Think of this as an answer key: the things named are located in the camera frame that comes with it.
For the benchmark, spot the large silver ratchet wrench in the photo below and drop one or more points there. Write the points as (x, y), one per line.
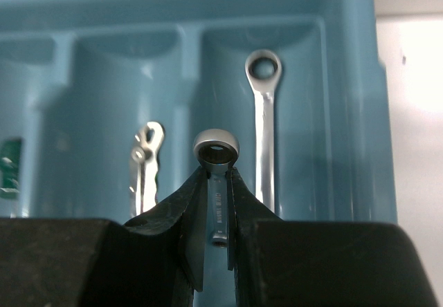
(263, 89)

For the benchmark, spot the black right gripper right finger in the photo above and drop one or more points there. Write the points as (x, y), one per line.
(326, 263)

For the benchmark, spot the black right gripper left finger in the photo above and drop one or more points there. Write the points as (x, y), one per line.
(154, 259)

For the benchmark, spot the small silver wrench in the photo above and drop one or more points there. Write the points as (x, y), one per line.
(217, 150)

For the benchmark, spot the green stubby screwdriver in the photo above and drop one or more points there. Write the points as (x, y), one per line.
(10, 162)

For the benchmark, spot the teal four-compartment tray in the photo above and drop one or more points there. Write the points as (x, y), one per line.
(80, 77)

